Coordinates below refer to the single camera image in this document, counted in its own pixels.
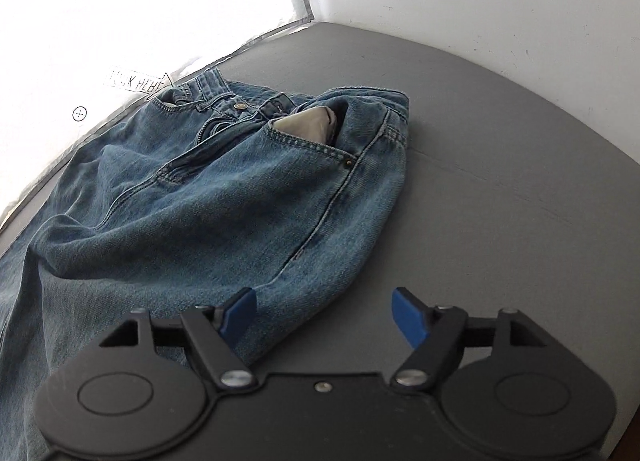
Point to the white printed curtain sheet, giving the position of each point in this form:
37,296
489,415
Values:
67,66

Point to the blue denim jeans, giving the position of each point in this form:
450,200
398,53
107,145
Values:
211,187

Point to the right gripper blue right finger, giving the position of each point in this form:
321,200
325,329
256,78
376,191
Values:
411,316

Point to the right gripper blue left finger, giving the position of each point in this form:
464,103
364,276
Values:
233,317

